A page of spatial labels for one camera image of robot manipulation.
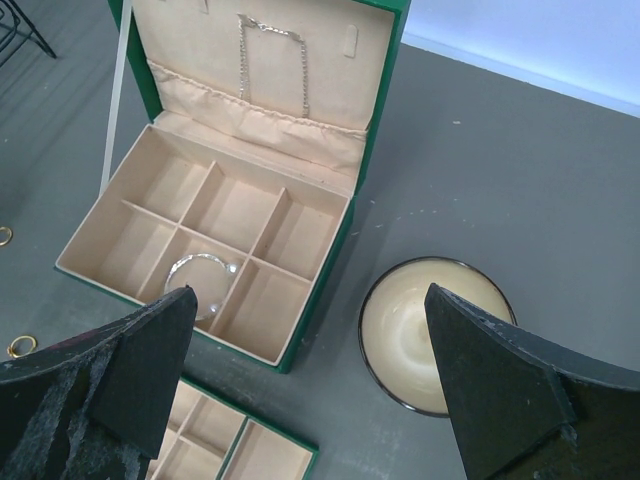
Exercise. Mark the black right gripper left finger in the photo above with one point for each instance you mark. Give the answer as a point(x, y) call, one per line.
point(96, 406)

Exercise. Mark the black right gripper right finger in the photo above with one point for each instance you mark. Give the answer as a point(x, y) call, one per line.
point(523, 407)

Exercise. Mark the green jewelry tray insert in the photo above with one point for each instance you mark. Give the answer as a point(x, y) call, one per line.
point(209, 438)

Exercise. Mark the black wire basket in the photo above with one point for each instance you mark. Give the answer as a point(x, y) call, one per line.
point(16, 30)

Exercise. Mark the beige ceramic bowl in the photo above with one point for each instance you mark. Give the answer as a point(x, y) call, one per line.
point(393, 332)

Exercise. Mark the green jewelry box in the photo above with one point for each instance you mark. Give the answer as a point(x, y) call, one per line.
point(242, 185)

